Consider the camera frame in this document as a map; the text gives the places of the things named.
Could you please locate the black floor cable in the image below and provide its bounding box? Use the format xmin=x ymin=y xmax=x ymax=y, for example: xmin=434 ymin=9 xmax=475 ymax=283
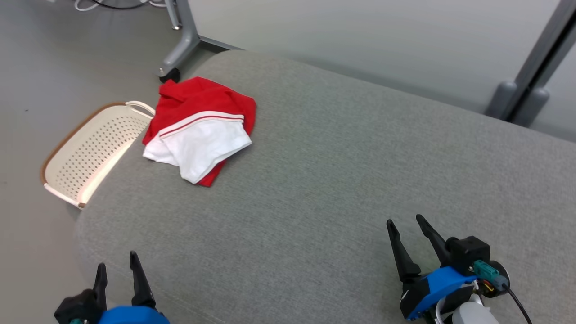
xmin=91 ymin=0 xmax=147 ymax=11

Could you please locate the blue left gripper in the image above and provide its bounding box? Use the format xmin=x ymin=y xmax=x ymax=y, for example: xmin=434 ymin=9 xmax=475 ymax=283
xmin=92 ymin=251 xmax=171 ymax=324

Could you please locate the white floor cable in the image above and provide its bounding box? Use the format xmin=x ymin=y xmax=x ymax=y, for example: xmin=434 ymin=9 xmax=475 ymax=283
xmin=73 ymin=0 xmax=168 ymax=12

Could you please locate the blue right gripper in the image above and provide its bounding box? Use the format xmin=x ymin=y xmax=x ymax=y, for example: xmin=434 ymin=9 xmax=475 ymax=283
xmin=386 ymin=214 xmax=477 ymax=321

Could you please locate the cream perforated laundry basket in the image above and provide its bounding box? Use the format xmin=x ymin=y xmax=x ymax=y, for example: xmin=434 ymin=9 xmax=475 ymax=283
xmin=40 ymin=101 xmax=156 ymax=210

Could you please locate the grey desk leg with caster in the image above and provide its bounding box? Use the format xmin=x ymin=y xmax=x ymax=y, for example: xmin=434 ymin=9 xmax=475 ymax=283
xmin=157 ymin=0 xmax=243 ymax=84

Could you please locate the red and white jersey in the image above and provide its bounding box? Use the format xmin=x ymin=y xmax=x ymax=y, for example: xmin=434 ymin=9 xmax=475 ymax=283
xmin=142 ymin=76 xmax=257 ymax=188

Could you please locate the grey partition post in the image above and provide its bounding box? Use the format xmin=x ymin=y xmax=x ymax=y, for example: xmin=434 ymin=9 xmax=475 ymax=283
xmin=485 ymin=0 xmax=576 ymax=129

